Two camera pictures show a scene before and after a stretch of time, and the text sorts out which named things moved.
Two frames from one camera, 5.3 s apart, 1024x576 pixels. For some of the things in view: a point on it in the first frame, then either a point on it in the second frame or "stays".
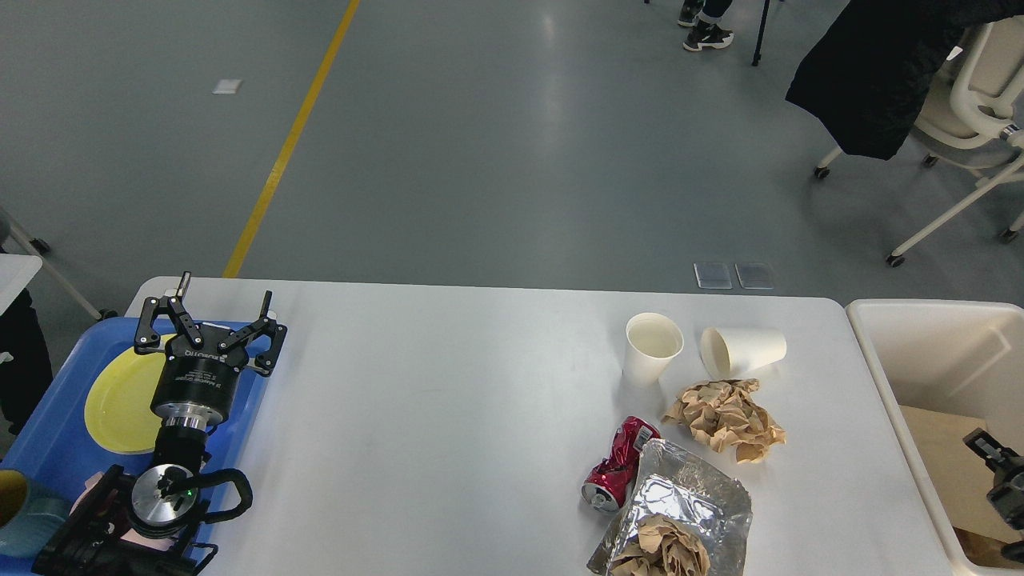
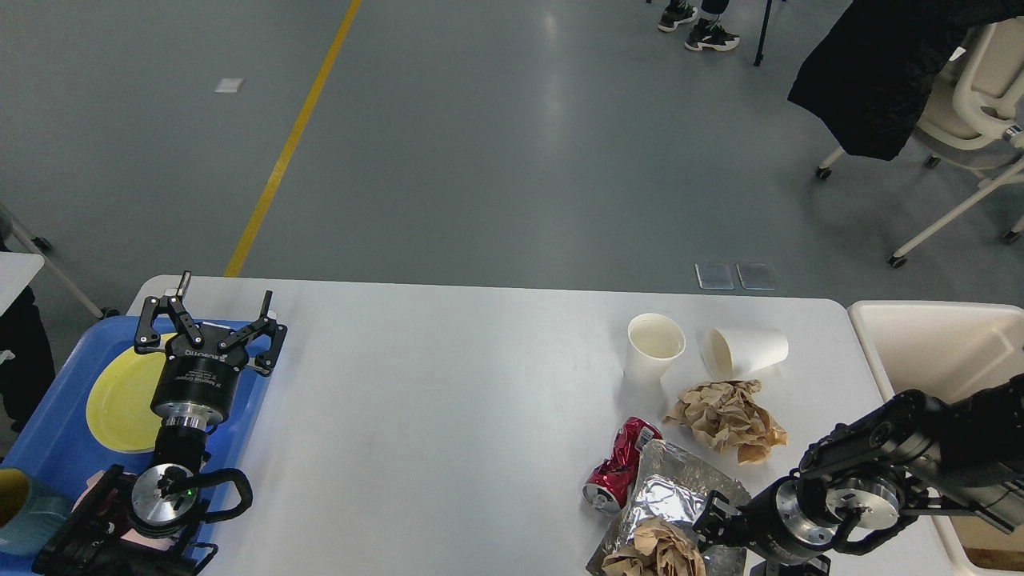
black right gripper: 1007,496 to 780,525
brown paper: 662,547 stays
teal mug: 26,535 stays
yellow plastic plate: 118,410 stays
